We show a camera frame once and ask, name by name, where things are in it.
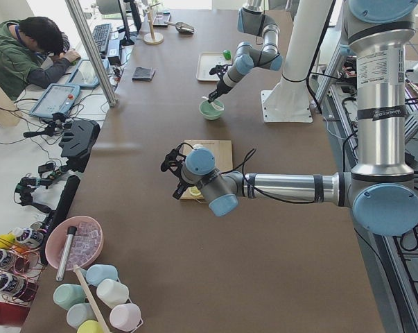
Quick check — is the person in green jacket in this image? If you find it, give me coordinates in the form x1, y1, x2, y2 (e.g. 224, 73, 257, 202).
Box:
0, 17, 80, 101

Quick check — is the lower lemon slice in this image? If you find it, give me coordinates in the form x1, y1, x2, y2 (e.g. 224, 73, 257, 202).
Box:
189, 187, 201, 196

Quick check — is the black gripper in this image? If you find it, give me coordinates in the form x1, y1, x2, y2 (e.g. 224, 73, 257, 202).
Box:
160, 146, 191, 199
208, 65, 231, 101

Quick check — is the blue teach pendant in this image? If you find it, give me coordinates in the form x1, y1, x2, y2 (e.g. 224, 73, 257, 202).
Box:
67, 59, 99, 89
29, 83, 80, 119

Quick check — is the wooden mug tree stand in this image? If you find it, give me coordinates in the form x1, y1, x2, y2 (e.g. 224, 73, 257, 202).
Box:
143, 6, 164, 45

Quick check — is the aluminium frame post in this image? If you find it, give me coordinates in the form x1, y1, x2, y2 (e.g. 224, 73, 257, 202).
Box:
64, 0, 117, 108

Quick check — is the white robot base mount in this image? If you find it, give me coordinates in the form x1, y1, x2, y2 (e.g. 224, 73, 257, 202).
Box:
261, 0, 335, 123

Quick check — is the pink cup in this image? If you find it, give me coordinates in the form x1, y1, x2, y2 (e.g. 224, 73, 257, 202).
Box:
110, 303, 143, 332

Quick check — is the cream rabbit print tray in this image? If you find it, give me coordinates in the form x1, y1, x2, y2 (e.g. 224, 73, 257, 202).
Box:
195, 51, 232, 82

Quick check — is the yellow cup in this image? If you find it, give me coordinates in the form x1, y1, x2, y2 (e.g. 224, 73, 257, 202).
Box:
76, 320, 103, 333

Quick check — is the white ceramic spoon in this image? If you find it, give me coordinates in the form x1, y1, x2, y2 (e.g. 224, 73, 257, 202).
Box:
202, 96, 225, 112

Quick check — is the metal scoop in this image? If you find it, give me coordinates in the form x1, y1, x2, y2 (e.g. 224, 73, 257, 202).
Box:
165, 22, 195, 35

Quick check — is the white cup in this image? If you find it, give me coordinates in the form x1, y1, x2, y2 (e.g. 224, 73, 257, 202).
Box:
96, 279, 129, 309

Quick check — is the black keyboard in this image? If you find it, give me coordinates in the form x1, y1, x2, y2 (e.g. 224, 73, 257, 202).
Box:
92, 24, 112, 54

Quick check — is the mint green bowl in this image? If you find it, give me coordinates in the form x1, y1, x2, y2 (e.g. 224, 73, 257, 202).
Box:
199, 100, 225, 120

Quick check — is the metal tube in bowl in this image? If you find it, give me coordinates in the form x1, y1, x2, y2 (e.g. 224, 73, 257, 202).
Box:
55, 226, 77, 282

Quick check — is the grey blue cup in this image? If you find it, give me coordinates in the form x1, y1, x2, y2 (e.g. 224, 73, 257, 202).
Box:
67, 302, 96, 329

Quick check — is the grey folded cloth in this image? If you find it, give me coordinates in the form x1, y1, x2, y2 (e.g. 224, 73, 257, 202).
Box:
132, 67, 156, 81

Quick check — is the mint green cup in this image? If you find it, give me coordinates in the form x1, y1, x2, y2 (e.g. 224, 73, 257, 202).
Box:
53, 284, 86, 311

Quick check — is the pastel blue cup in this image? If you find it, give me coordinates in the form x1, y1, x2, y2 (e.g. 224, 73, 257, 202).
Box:
86, 264, 119, 287

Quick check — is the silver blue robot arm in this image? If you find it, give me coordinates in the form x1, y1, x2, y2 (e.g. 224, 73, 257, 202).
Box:
161, 1, 418, 237
208, 1, 283, 103

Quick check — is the wooden cutting board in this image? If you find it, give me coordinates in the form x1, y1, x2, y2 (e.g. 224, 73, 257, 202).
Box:
181, 139, 234, 203

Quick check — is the green lime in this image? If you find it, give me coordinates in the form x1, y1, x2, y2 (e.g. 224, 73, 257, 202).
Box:
223, 49, 232, 60

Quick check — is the pink bowl with ice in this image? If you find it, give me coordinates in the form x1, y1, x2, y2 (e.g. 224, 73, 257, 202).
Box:
45, 216, 104, 271

